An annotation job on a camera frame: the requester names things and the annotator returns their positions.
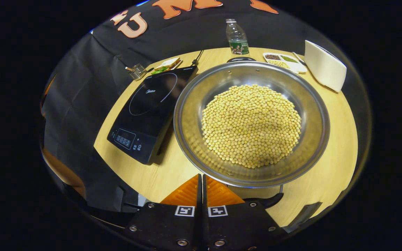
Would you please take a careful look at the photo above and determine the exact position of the steel pot with black handles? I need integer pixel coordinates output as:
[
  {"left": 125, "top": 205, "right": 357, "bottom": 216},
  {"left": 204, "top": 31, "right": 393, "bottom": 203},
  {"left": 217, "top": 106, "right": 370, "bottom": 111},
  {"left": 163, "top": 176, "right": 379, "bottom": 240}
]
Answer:
[{"left": 173, "top": 57, "right": 330, "bottom": 209}]

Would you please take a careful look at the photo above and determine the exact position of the white divided dish of beans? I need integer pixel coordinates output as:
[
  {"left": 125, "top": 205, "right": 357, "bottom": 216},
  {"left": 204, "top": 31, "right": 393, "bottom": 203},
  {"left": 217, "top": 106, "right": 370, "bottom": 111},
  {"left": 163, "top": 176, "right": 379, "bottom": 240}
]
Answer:
[{"left": 263, "top": 52, "right": 307, "bottom": 74}]

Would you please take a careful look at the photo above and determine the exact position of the white toaster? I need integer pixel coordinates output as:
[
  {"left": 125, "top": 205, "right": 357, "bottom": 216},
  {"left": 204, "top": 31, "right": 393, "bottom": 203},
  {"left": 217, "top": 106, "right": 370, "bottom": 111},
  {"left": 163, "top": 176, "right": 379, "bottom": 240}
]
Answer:
[{"left": 304, "top": 40, "right": 347, "bottom": 93}]

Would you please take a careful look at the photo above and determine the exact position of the white sandwich plate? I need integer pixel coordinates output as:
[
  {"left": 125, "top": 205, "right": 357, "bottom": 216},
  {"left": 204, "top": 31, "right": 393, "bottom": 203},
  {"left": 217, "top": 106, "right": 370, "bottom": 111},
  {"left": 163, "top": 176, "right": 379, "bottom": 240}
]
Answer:
[{"left": 151, "top": 58, "right": 183, "bottom": 75}]

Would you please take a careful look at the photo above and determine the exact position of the wire mesh holder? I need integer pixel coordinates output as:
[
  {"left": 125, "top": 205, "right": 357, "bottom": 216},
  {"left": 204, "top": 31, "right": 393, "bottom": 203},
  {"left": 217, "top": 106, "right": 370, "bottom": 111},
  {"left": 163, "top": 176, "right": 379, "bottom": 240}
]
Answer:
[{"left": 125, "top": 63, "right": 148, "bottom": 81}]

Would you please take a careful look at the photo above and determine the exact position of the sandwich with lettuce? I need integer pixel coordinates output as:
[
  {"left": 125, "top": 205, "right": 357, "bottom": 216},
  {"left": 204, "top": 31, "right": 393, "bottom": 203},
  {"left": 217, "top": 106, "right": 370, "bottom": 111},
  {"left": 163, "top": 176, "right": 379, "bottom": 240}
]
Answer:
[{"left": 151, "top": 58, "right": 182, "bottom": 75}]

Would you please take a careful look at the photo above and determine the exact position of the pile of yellow soybeans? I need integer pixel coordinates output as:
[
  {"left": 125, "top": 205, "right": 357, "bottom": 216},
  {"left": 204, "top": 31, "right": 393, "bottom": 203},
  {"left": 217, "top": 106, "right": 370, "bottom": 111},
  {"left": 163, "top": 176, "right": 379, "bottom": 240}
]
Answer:
[{"left": 201, "top": 84, "right": 302, "bottom": 169}]

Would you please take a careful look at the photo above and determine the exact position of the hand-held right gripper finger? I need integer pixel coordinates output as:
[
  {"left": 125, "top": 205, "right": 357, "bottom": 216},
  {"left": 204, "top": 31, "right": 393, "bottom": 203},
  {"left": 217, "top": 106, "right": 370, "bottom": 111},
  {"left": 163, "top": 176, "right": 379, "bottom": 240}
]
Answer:
[
  {"left": 124, "top": 174, "right": 203, "bottom": 251},
  {"left": 203, "top": 174, "right": 289, "bottom": 251}
]

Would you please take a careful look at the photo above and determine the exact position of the clear plastic water bottle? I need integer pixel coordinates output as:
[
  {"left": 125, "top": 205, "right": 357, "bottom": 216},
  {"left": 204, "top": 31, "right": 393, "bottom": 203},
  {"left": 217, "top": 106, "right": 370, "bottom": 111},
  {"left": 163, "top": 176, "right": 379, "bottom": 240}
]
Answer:
[{"left": 225, "top": 18, "right": 250, "bottom": 55}]

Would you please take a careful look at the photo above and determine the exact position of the black cooktop power cable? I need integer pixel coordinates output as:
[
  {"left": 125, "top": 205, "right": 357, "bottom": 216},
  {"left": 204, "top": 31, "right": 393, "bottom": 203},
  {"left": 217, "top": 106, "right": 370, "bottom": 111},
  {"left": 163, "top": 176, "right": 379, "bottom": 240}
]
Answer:
[{"left": 191, "top": 50, "right": 204, "bottom": 66}]

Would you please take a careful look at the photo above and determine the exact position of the black induction cooktop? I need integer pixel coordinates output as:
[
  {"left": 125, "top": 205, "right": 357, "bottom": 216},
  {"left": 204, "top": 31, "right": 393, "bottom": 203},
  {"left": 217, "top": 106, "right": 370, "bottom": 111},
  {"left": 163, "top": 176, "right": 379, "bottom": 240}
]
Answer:
[{"left": 107, "top": 66, "right": 198, "bottom": 165}]

